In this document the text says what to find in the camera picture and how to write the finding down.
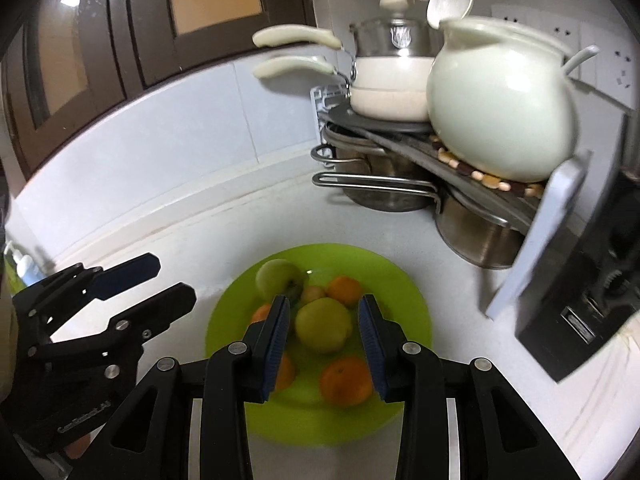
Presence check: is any white wall socket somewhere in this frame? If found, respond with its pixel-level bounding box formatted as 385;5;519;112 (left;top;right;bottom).
492;4;538;25
537;10;583;51
607;35;640;108

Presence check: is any white ceramic pot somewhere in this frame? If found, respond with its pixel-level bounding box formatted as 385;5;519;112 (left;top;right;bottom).
426;16;581;183

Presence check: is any beaded trivet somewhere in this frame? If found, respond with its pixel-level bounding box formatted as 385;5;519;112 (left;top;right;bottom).
430;135;548;198

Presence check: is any steel pot with loop handle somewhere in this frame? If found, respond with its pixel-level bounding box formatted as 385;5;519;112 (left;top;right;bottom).
311;132;436;213

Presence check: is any person's left hand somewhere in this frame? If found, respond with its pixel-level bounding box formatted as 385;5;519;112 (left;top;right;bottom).
60;434;96;461

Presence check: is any brown cabinet door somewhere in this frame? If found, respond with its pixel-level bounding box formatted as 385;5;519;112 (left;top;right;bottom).
0;0;131;181
107;0;316;88

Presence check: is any steel pot with long handle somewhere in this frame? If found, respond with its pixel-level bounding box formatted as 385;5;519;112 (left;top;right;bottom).
312;171;526;271

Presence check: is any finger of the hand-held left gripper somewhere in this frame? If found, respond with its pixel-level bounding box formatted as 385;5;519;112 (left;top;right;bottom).
12;254;161;333
22;282;197;359

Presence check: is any grey white pot rack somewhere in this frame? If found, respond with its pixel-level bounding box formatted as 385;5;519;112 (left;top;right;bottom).
310;85;593;321

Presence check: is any steel and cream saucepan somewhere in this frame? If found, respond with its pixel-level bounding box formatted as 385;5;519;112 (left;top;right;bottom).
251;22;441;88

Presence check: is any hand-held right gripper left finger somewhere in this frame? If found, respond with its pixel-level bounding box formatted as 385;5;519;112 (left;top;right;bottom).
70;296;292;480

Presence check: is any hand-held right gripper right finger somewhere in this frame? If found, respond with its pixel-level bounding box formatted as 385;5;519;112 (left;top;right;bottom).
357;294;576;480

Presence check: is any yellow green apple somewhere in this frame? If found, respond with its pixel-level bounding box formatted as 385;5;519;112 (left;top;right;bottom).
295;297;353;355

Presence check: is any green plastic plate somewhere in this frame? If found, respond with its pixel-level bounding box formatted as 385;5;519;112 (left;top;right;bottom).
204;244;433;448

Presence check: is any white spoon handle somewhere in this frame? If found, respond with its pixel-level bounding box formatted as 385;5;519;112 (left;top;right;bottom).
562;45;600;73

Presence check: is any glass lid with cream knob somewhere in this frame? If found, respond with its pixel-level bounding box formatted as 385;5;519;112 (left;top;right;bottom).
350;0;441;31

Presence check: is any black appliance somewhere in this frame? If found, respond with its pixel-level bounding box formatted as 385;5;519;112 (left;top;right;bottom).
515;170;640;383

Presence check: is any white pump bottle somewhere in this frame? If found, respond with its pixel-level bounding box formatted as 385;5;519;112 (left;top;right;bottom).
5;242;51;286

